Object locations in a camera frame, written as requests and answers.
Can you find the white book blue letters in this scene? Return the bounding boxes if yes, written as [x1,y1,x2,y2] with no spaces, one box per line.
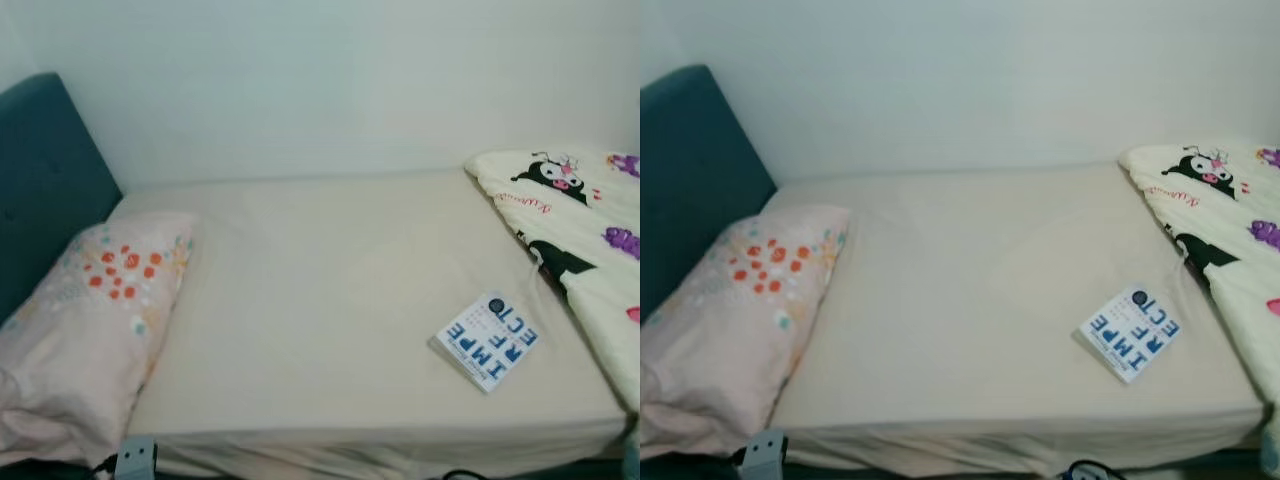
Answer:
[1075,285,1183,384]
[430,290,541,394]

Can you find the cream cartoon print quilt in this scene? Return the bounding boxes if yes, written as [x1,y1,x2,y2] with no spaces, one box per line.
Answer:
[463,148,641,416]
[1118,140,1280,476]

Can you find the blue fabric headboard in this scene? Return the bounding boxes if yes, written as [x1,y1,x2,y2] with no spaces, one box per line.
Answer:
[640,65,779,323]
[0,72,123,326]

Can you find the cream sheeted mattress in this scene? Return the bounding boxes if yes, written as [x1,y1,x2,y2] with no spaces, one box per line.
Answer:
[105,165,633,479]
[760,160,1271,476]

